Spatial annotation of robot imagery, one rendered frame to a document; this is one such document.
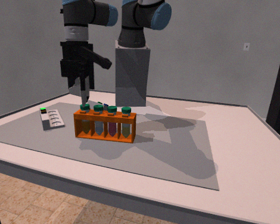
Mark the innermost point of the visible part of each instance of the orange test tube rack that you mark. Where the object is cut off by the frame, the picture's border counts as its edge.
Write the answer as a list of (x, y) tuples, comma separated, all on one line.
[(105, 136)]

